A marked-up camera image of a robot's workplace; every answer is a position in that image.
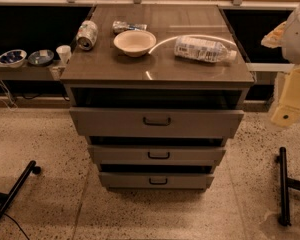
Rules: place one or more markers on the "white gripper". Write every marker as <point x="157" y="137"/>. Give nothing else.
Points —
<point x="298" y="39"/>

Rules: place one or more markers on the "grey drawer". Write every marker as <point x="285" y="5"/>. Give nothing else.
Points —
<point x="158" y="123"/>
<point x="156" y="181"/>
<point x="155" y="155"/>

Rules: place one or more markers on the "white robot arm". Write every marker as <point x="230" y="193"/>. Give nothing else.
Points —
<point x="287" y="37"/>

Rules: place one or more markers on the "grey drawer cabinet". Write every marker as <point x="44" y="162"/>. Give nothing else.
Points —
<point x="107" y="78"/>

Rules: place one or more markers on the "grey top drawer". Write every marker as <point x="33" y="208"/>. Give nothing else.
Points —
<point x="158" y="123"/>

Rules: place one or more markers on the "grey bottom drawer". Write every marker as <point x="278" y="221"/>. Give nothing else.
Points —
<point x="156" y="181"/>

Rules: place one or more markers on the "clear plastic water bottle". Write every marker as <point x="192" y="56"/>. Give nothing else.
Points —
<point x="203" y="50"/>

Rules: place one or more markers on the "black stand leg right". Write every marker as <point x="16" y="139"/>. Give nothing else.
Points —
<point x="285" y="184"/>

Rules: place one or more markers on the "black stand leg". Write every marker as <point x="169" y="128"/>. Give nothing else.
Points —
<point x="285" y="184"/>
<point x="7" y="198"/>

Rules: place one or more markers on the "white paper bowl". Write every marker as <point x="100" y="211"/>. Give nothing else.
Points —
<point x="135" y="43"/>

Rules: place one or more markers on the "crumpled snack wrapper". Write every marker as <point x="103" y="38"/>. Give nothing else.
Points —
<point x="122" y="26"/>

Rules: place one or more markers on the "crushed soda can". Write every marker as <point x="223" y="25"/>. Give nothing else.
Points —
<point x="87" y="35"/>

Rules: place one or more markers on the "small white paper cup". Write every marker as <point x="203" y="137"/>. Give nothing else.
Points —
<point x="64" y="52"/>

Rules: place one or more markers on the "blue patterned bowl right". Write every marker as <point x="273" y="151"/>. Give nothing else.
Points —
<point x="41" y="58"/>

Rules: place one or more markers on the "blue patterned bowl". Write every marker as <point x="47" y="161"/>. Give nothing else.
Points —
<point x="13" y="58"/>
<point x="41" y="58"/>

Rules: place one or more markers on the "blue patterned bowl left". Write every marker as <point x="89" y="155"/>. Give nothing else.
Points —
<point x="13" y="58"/>

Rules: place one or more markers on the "black stand leg left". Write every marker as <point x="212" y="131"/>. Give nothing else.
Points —
<point x="7" y="198"/>

